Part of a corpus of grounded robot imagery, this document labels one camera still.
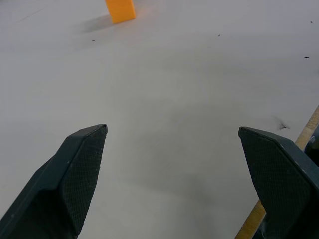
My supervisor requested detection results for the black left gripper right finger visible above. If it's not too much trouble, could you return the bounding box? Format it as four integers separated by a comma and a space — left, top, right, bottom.
237, 126, 319, 239

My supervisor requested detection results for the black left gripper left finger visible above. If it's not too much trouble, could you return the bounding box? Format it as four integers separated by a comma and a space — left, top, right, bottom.
0, 123, 108, 239

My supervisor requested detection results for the dark rounded robot part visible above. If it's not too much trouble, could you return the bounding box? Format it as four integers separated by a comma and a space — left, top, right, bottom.
304, 123, 319, 168

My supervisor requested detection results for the yellow block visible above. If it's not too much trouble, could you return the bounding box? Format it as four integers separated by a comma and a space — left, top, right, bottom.
105, 0, 137, 24

